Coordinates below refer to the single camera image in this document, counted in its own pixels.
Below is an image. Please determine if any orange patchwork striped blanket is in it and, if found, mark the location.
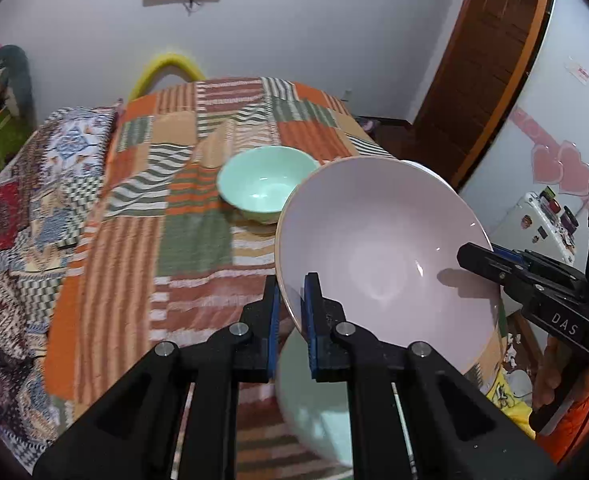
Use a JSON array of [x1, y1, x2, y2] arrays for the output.
[[44, 76, 505, 466]]

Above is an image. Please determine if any large pink heart sticker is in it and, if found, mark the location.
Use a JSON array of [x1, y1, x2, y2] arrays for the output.
[[557, 141, 589, 196]]

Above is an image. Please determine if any white label sticker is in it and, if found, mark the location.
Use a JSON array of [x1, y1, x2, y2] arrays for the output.
[[564, 62, 589, 87]]

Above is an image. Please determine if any green plate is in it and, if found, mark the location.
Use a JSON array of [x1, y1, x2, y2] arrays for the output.
[[274, 330, 356, 468]]

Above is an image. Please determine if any person's right hand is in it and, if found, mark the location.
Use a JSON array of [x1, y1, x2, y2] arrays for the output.
[[531, 335, 589, 461]]

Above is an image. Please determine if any grey green plush toy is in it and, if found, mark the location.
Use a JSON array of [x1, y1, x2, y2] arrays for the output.
[[0, 45, 35, 131]]

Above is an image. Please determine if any white bowl with black dots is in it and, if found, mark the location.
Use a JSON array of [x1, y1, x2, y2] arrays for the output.
[[399, 159, 444, 180]]

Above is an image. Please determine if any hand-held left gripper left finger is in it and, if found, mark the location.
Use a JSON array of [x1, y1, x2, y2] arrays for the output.
[[33, 275, 281, 480]]

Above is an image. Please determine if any brown wooden door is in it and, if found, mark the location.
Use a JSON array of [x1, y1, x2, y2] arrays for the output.
[[411, 0, 550, 188]]

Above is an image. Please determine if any small pink heart sticker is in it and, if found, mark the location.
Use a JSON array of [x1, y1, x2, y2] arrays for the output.
[[531, 144, 565, 186]]

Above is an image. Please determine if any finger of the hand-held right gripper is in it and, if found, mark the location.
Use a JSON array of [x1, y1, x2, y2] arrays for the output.
[[457, 242, 525, 301], [491, 244, 577, 281]]

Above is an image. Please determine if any pink bowl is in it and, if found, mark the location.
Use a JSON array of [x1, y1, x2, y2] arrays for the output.
[[275, 156, 502, 373]]

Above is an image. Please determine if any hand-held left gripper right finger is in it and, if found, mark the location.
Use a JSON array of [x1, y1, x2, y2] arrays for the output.
[[301, 272, 560, 480]]

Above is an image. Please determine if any green bowl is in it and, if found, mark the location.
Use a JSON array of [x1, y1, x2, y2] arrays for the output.
[[216, 146, 320, 225]]

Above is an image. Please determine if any white sliding wardrobe door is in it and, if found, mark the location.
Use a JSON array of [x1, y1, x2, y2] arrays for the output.
[[454, 0, 589, 271]]

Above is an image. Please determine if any yellow cartoon cloth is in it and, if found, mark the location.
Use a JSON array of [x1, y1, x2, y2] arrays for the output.
[[484, 360, 532, 423]]

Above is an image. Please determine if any patterned multicolour quilt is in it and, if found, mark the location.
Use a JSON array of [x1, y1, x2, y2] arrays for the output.
[[0, 105, 120, 471]]

